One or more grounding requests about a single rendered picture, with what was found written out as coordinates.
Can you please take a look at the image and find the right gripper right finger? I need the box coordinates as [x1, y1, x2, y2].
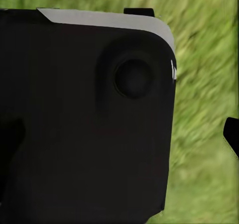
[223, 117, 239, 158]

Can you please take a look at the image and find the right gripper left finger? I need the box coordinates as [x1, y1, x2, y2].
[0, 117, 26, 177]

